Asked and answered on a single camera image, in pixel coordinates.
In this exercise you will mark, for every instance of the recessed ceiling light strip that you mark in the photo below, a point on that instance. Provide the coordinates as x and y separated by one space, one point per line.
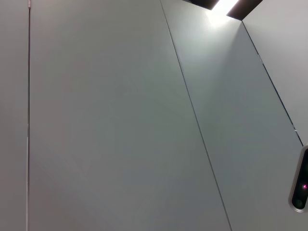
225 4

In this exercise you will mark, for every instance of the silver depth camera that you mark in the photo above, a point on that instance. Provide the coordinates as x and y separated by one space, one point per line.
300 187

